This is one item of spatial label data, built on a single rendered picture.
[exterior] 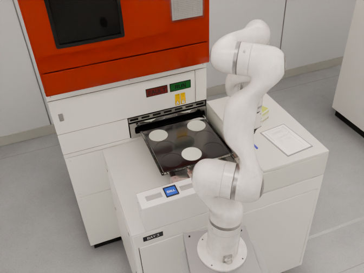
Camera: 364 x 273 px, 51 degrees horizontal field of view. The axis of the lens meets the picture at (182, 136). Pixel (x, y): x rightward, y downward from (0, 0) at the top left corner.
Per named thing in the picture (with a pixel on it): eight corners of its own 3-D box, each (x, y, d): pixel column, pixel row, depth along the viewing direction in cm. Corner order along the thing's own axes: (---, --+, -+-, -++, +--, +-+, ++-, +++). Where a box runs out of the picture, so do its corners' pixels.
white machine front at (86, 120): (63, 156, 205) (44, 91, 180) (205, 119, 226) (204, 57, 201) (64, 159, 202) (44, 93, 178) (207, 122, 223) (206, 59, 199)
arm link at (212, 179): (239, 234, 131) (246, 182, 116) (186, 222, 135) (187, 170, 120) (245, 208, 140) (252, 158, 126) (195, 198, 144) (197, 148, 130)
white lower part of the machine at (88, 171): (76, 184, 306) (50, 95, 256) (174, 157, 327) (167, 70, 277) (92, 254, 252) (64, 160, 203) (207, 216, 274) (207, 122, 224)
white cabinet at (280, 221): (122, 244, 258) (101, 150, 208) (250, 202, 283) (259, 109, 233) (150, 335, 210) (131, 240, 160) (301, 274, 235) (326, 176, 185)
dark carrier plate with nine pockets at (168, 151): (143, 132, 206) (143, 131, 206) (202, 117, 215) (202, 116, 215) (163, 172, 180) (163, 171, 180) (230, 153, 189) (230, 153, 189)
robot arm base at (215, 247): (254, 266, 142) (261, 233, 131) (205, 277, 138) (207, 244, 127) (236, 226, 157) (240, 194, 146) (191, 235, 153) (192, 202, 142)
